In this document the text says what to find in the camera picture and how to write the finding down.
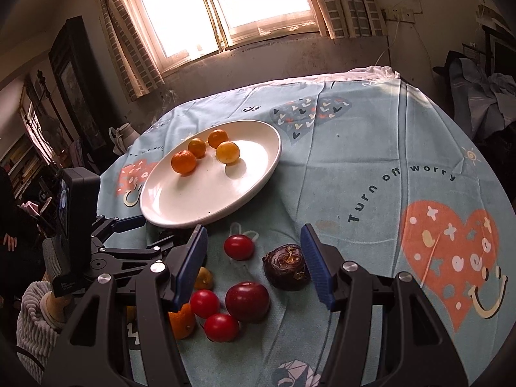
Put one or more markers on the window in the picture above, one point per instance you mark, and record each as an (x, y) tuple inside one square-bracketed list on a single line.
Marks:
[(242, 4)]

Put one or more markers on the small orange kumquat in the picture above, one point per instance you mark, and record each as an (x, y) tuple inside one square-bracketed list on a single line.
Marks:
[(197, 147), (217, 138), (204, 279)]

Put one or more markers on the wall power outlet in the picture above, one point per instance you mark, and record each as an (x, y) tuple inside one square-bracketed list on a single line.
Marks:
[(397, 14)]

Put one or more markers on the bookshelf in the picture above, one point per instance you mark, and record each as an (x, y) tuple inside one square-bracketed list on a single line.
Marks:
[(20, 165)]

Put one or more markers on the dark wooden cabinet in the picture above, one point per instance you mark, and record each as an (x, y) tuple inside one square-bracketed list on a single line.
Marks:
[(76, 84)]

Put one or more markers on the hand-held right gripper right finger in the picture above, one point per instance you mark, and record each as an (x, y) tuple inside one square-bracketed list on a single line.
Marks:
[(316, 266)]

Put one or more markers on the white bed sheet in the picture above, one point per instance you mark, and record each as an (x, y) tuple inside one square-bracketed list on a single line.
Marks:
[(363, 73)]

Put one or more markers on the dark purple passion fruit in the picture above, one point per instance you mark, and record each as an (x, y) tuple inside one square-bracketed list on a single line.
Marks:
[(287, 268)]

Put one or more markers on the white oval plate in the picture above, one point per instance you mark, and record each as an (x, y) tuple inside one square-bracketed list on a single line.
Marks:
[(193, 197)]

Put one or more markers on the dark red plum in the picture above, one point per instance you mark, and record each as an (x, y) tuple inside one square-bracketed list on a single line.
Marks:
[(247, 302)]

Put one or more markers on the light blue printed blanket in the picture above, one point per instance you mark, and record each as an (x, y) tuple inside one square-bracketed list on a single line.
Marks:
[(342, 149)]

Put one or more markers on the large orange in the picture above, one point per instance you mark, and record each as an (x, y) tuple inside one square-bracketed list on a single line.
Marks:
[(183, 322)]

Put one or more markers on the standing fan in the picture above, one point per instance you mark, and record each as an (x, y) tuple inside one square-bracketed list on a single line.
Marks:
[(52, 133)]

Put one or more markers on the person's left forearm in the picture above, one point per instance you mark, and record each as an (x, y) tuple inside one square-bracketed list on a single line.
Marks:
[(34, 322)]

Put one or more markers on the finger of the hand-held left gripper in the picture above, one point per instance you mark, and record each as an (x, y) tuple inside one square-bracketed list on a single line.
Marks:
[(133, 256), (129, 221)]

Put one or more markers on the pile of clothes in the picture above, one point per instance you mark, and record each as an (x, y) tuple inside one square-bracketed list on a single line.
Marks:
[(475, 92)]

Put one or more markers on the mandarin orange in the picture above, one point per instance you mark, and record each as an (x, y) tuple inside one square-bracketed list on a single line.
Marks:
[(184, 162)]

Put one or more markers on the white jug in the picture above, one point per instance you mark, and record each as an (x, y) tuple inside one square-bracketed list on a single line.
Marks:
[(125, 137)]

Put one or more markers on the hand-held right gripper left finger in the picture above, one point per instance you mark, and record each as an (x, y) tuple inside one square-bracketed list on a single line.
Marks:
[(189, 266)]

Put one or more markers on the checked curtain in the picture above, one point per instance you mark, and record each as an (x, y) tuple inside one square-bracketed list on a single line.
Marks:
[(129, 56), (346, 4)]

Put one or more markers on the yellow round citrus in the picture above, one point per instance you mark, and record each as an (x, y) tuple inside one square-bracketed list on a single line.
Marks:
[(228, 152)]

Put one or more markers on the red cherry tomato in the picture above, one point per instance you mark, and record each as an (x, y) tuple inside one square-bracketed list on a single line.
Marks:
[(204, 303), (238, 246), (221, 327)]

